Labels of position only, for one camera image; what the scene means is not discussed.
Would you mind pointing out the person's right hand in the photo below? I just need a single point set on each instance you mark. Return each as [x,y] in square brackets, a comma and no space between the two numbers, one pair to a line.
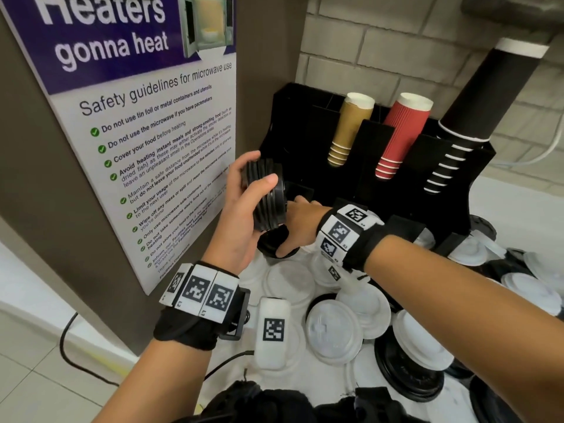
[304,220]

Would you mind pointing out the person's left hand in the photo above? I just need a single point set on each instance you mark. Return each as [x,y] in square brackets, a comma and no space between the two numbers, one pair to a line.
[229,233]

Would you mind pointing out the stack of black lids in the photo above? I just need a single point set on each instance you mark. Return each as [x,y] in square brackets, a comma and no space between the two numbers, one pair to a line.
[264,193]

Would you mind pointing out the black cup holder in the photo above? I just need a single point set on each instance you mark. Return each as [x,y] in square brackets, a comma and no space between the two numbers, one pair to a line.
[308,127]

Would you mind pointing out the white lids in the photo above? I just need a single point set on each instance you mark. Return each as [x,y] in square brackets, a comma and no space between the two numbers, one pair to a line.
[335,332]

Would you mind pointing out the person's left forearm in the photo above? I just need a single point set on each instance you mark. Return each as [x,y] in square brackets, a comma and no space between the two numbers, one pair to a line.
[154,383]

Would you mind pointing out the person's right forearm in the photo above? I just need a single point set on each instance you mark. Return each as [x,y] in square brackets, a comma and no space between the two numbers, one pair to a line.
[462,312]

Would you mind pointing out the black right wrist marker band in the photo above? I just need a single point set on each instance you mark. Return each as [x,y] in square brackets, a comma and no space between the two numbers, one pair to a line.
[370,246]

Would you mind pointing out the black wrist marker band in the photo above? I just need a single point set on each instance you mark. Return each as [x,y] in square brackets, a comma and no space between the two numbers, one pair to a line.
[185,326]
[370,246]

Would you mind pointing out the stack of gold paper cups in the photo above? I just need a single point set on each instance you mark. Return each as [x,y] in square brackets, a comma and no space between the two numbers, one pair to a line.
[348,127]

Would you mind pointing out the black left wrist marker band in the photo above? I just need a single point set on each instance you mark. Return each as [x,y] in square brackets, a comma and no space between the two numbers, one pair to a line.
[185,326]

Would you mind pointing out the stack of red paper cups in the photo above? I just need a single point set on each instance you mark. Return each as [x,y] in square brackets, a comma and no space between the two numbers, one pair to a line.
[403,132]

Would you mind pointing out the microwave safety poster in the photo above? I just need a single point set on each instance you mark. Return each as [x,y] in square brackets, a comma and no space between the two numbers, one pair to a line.
[132,127]

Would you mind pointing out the black chest harness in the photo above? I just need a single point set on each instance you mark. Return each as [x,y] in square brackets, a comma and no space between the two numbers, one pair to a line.
[264,405]

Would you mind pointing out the stack of black paper cups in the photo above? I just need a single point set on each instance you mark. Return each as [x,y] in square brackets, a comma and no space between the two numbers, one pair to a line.
[484,92]

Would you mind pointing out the grey wall-mounted appliance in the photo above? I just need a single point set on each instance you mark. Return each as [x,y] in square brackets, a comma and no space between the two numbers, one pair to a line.
[506,8]

